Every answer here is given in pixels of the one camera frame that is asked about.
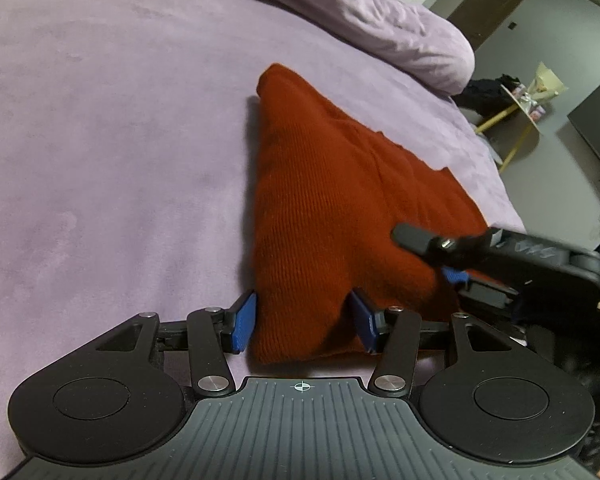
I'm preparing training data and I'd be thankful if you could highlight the red knitted sweater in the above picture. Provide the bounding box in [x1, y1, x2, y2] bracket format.
[250, 64, 486, 364]

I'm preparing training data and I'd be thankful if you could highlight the black clothes pile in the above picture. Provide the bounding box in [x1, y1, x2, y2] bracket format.
[452, 74, 521, 118]

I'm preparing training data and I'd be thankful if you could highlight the yellow legged side table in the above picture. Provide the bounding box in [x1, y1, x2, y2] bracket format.
[474, 62, 568, 174]

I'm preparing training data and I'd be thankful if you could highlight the brown wooden door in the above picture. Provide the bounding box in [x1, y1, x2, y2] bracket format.
[448, 0, 524, 51]

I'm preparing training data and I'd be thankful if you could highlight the purple duvet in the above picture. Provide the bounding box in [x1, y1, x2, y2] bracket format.
[274, 0, 475, 96]

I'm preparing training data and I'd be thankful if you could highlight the purple bed sheet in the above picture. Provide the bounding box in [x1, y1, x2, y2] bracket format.
[0, 0, 522, 478]

